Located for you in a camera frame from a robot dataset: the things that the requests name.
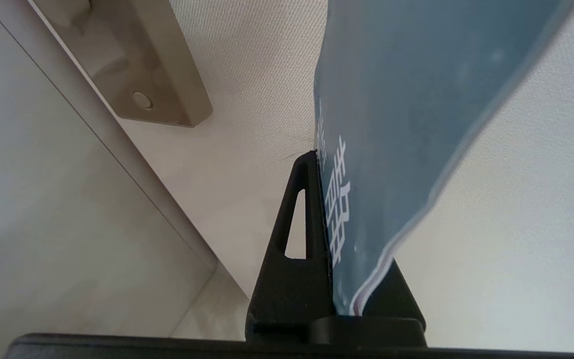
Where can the blue do-not-disturb door hanger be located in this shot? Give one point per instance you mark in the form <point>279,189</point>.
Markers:
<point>406,124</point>

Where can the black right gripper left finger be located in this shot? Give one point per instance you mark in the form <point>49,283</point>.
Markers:
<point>287,289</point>

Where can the cream white door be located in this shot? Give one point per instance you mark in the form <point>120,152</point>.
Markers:
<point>516,199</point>

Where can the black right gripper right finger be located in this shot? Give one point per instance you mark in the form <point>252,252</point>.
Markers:
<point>396,309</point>

